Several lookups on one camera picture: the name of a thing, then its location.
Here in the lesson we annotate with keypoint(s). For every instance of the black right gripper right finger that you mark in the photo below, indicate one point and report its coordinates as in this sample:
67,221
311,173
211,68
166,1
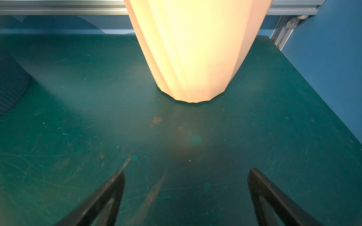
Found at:
269,201

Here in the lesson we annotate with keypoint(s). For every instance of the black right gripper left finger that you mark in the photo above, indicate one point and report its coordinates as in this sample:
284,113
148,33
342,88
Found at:
103,205

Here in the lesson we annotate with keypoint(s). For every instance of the yellow rimmed waste bin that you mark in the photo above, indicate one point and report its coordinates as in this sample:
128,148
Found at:
14,81

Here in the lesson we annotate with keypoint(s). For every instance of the peach plastic flower pot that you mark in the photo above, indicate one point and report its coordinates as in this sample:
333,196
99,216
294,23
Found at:
195,48

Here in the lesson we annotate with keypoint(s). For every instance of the aluminium frame right post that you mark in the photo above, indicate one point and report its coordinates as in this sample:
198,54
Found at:
284,28

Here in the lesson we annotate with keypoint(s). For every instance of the aluminium frame back bar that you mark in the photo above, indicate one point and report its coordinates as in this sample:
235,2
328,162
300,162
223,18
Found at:
116,8

